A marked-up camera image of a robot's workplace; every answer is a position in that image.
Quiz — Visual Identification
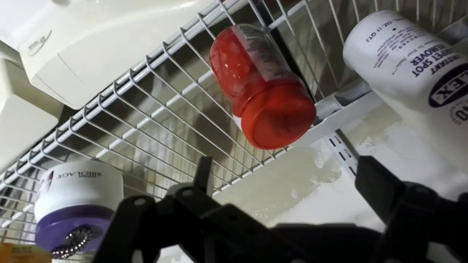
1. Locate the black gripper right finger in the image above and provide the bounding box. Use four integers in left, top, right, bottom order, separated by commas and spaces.
355, 154, 468, 263

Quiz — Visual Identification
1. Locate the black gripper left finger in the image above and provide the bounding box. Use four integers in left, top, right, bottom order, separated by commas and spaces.
92, 154, 269, 263

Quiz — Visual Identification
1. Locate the white jar with purple lid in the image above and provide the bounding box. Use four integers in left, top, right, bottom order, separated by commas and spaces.
32, 159, 126, 260

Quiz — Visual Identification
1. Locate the white spot remover bottle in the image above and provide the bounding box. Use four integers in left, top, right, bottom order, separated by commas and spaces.
342, 8, 468, 147

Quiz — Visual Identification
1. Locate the white dryer machine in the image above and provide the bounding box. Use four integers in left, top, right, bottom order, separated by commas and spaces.
0, 42, 64, 169

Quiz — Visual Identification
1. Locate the white washing machine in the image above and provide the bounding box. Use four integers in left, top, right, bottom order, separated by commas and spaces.
0, 0, 221, 110

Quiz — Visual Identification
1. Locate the white wall shelf track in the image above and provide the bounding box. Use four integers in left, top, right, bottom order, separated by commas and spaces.
325, 129, 363, 178

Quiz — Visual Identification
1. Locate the white wire shelf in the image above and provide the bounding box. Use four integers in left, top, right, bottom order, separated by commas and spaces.
0, 0, 468, 245

